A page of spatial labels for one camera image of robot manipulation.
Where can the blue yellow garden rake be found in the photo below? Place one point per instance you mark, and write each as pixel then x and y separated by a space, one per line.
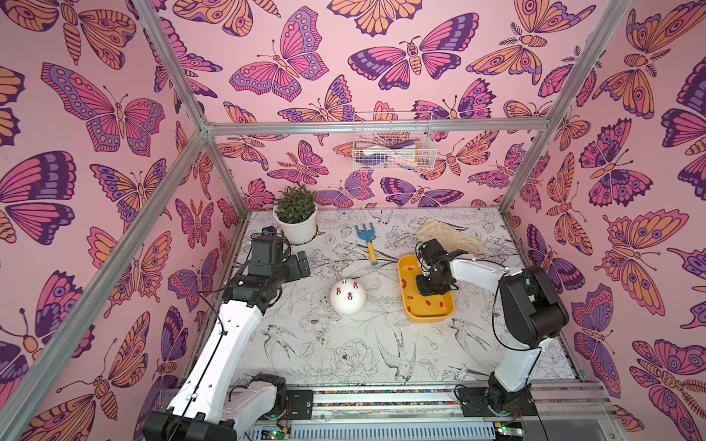
pixel 366 233

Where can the white wire wall basket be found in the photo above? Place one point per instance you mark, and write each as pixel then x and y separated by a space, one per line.
pixel 394 145

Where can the aluminium frame corner post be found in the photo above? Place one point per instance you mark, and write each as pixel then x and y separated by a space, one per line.
pixel 153 26

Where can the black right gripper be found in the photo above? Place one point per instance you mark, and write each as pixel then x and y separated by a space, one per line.
pixel 436 278

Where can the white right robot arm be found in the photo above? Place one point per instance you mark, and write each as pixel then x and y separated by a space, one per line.
pixel 532 310

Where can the yellow plastic tray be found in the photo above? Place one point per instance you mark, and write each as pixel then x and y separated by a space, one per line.
pixel 421 309

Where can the white dome with screws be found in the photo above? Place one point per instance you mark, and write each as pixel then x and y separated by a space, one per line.
pixel 347 297

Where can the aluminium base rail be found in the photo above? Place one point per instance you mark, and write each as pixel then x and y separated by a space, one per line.
pixel 547 400

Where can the cream fabric work glove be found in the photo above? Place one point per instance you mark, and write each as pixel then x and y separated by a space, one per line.
pixel 450 238

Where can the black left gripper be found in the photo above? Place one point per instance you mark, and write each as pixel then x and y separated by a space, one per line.
pixel 294 271

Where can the green plant in white pot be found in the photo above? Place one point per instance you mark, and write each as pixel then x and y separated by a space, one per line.
pixel 296 213

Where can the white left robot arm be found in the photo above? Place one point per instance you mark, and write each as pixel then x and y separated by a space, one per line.
pixel 204 407

